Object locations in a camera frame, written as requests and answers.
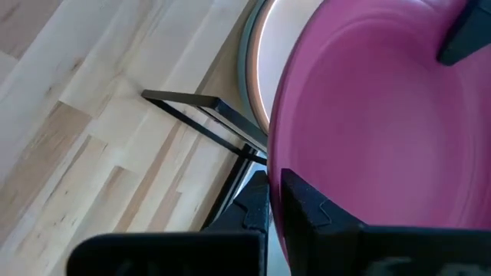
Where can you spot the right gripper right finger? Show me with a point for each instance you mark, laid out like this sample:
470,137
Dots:
383,253

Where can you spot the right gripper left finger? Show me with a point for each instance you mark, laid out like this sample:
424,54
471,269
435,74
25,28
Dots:
172,255

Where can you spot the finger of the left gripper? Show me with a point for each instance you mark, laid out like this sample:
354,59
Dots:
472,30

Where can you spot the magenta plate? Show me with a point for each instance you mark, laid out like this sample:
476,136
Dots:
383,115

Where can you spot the sage green plate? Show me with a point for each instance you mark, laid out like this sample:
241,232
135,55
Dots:
243,57

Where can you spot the black aluminium rig frame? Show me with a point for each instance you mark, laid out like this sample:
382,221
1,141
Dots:
239,168

